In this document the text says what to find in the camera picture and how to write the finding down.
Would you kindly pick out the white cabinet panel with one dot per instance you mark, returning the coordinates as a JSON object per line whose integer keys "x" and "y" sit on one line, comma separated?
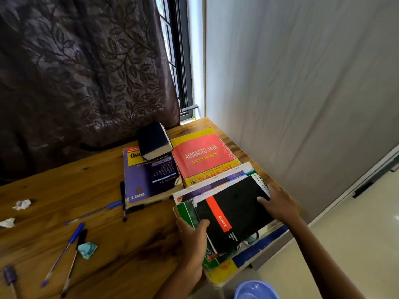
{"x": 343, "y": 199}

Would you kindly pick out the black window frame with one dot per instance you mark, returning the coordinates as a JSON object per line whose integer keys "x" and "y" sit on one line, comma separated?
{"x": 182, "y": 59}

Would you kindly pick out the red yellow thick book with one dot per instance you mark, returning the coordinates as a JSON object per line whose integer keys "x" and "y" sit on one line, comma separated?
{"x": 202, "y": 155}

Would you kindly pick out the small white paper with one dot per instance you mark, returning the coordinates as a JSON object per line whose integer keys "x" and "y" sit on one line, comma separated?
{"x": 22, "y": 204}

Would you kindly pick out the black spiral notebook red label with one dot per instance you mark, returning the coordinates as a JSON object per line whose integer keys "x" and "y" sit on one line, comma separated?
{"x": 237, "y": 208}

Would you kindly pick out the person's left hand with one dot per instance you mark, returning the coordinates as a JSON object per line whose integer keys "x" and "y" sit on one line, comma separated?
{"x": 194, "y": 246}

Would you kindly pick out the blue yellow thick book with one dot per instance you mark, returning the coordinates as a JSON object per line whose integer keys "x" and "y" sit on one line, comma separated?
{"x": 223, "y": 272}

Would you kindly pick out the small dark blue book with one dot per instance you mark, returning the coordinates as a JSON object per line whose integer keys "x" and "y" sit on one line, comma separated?
{"x": 151, "y": 140}

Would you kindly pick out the purple yellow thick book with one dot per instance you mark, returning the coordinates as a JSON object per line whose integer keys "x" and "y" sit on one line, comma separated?
{"x": 140, "y": 183}

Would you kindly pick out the teal paper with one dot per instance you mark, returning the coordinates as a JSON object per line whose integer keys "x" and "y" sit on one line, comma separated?
{"x": 87, "y": 249}

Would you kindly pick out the person's right hand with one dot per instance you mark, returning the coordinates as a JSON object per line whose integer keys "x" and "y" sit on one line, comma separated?
{"x": 282, "y": 208}

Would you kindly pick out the person's left forearm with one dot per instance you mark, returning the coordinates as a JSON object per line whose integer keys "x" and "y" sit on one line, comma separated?
{"x": 177, "y": 286}

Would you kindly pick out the twisted white paper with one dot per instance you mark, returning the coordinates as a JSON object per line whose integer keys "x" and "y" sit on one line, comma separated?
{"x": 7, "y": 223}

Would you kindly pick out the black capped ballpoint pen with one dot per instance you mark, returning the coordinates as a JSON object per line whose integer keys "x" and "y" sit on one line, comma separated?
{"x": 122, "y": 189}
{"x": 135, "y": 208}
{"x": 81, "y": 236}

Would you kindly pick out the person's right forearm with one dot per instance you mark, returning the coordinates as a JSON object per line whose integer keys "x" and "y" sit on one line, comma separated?
{"x": 321, "y": 264}

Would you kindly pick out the white purple notebook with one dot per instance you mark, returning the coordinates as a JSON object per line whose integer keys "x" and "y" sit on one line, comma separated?
{"x": 218, "y": 175}

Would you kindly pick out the dark brown leaf-patterned curtain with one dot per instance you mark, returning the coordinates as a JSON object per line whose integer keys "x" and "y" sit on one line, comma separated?
{"x": 78, "y": 74}

